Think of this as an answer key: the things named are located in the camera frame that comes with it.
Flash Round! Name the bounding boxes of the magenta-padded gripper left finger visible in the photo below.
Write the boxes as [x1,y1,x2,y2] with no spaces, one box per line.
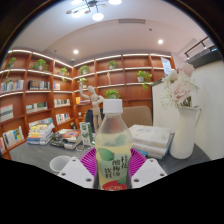
[57,148,100,190]

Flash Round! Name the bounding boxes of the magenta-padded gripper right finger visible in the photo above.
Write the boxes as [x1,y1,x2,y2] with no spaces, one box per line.
[129,148,168,190]

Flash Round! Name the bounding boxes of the clear drink bottle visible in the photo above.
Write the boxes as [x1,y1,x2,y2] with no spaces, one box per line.
[94,98,134,192]

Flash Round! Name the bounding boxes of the white mug, grey triangle pattern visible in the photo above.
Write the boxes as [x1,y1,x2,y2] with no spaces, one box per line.
[49,154,73,175]

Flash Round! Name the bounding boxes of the dark magazine stack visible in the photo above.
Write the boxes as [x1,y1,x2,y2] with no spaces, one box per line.
[49,128,83,150]

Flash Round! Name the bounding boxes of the small green and white carton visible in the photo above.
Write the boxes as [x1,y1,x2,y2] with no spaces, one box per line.
[79,121,95,147]

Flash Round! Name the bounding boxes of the white jug vase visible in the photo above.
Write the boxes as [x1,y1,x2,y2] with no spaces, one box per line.
[169,104,203,160]

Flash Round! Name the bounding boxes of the colourful book stack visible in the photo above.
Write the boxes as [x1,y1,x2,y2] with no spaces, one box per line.
[26,121,56,146]

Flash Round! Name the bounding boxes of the tan upholstered chair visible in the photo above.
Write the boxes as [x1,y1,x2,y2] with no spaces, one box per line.
[121,105,154,129]

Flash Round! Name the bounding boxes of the wooden artist mannequin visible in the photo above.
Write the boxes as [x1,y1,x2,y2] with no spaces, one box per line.
[78,81,105,134]

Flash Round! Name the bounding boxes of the pale pink flower bouquet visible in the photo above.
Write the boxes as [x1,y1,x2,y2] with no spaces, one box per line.
[159,62,201,110]

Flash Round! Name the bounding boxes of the dark metal handrail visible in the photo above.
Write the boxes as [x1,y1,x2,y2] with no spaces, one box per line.
[183,35,220,60]

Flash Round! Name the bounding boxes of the ceiling air vent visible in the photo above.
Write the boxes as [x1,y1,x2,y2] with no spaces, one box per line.
[118,17,147,25]

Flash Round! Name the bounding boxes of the branched ceiling lamp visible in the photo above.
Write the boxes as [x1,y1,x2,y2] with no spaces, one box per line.
[65,0,124,22]

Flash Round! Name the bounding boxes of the wooden wall shelf unit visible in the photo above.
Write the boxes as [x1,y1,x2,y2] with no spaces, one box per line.
[0,48,176,161]

